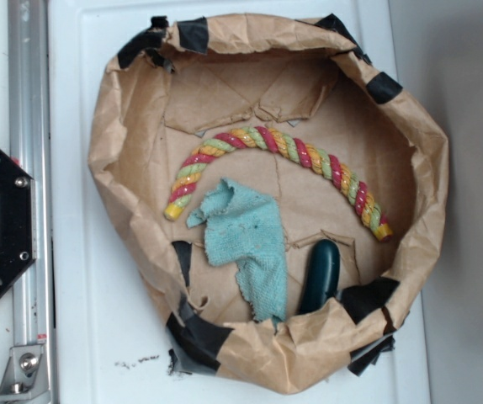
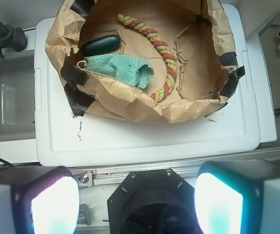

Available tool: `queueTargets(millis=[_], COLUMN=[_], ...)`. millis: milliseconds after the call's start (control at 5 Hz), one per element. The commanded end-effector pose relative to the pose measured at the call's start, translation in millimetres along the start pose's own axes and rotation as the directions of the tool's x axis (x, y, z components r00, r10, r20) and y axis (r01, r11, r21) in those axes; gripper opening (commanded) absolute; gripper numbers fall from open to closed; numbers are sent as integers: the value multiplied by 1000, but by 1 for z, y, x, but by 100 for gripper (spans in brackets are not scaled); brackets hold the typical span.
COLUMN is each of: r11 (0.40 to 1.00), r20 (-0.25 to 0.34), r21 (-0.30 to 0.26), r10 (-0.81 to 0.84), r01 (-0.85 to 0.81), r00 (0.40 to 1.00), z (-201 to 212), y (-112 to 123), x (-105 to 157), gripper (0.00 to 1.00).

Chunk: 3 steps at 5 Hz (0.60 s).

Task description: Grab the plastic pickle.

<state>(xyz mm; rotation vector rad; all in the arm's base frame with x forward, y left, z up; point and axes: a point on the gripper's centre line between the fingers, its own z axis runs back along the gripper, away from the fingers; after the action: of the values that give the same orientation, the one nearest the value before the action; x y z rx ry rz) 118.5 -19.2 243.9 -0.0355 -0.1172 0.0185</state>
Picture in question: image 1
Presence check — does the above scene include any dark green plastic pickle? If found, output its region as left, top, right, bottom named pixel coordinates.
left=298, top=239, right=341, bottom=315

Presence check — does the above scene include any teal cloth rag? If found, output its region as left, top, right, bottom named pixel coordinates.
left=186, top=178, right=288, bottom=323

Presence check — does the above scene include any brown paper bag bin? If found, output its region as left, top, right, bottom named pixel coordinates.
left=88, top=13, right=449, bottom=394

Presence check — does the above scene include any multicolour twisted rope toy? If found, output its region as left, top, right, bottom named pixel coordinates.
left=163, top=126, right=394, bottom=242

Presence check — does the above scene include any aluminium extrusion rail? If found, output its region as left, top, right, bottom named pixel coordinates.
left=8, top=1, right=58, bottom=403

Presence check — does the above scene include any metal corner bracket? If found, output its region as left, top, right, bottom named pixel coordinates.
left=0, top=344, right=51, bottom=403

